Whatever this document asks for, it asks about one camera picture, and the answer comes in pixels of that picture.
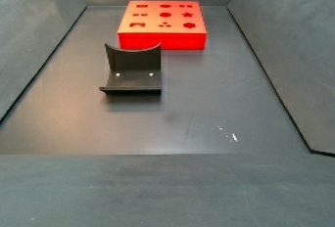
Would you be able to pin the black curved holder bracket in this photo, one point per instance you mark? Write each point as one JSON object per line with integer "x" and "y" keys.
{"x": 134, "y": 64}

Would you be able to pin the red shape sorter box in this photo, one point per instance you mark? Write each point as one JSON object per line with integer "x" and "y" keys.
{"x": 166, "y": 22}

